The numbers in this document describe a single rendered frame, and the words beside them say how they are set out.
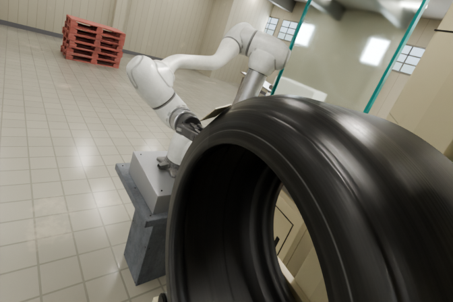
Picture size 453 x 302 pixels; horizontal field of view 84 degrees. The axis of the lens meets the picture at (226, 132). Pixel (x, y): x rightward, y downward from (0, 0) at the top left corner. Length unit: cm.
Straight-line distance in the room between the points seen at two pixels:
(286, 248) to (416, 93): 92
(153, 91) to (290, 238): 90
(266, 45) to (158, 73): 56
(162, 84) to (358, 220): 74
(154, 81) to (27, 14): 858
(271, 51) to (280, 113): 90
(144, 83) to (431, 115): 75
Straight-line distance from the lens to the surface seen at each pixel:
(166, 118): 91
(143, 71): 86
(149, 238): 159
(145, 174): 136
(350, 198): 27
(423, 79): 66
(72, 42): 681
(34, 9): 936
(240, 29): 129
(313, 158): 29
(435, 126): 64
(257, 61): 123
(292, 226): 128
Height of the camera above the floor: 150
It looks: 19 degrees down
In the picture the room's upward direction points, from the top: 20 degrees clockwise
